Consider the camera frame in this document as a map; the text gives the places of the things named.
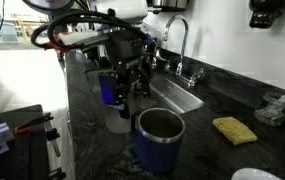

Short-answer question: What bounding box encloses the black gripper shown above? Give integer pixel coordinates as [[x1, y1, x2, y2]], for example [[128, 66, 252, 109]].
[[109, 29, 154, 120]]

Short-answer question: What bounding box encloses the chrome faucet lever handle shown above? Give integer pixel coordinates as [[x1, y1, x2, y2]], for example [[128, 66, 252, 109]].
[[151, 49, 168, 71], [181, 66, 205, 88]]

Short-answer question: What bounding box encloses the round sink drain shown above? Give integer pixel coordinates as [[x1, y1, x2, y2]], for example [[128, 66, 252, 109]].
[[135, 99, 158, 111]]

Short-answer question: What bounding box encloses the stainless steel sink basin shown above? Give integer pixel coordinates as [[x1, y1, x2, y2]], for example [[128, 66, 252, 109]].
[[85, 64, 206, 134]]

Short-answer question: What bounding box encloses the blue steel-lined cup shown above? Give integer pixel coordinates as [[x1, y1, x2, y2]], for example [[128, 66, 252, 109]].
[[130, 107, 186, 174]]

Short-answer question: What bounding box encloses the chrome gooseneck faucet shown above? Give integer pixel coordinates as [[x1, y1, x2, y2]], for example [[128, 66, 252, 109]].
[[163, 14, 190, 77]]

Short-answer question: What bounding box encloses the stainless paper towel dispenser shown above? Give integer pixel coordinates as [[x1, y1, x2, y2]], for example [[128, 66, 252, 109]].
[[151, 0, 192, 12]]

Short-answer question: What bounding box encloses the yellow sponge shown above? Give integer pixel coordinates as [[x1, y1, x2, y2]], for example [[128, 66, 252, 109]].
[[212, 116, 259, 146]]

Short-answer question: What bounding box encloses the black perforated platform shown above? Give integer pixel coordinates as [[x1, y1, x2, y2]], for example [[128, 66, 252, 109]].
[[0, 104, 51, 180]]

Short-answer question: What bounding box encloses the clear glass brush holder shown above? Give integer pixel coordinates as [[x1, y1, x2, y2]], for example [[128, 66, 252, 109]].
[[252, 87, 285, 127]]

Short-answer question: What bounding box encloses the white bowl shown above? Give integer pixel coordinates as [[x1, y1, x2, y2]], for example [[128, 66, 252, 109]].
[[230, 167, 283, 180]]

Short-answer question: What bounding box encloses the black soap dispenser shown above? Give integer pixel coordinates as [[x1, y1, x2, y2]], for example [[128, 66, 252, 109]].
[[248, 0, 285, 30]]

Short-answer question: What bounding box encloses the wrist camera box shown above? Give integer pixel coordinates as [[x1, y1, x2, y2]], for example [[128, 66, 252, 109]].
[[98, 69, 129, 109]]

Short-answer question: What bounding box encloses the red-handled tool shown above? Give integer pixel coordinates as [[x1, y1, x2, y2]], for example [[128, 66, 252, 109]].
[[13, 112, 55, 136]]

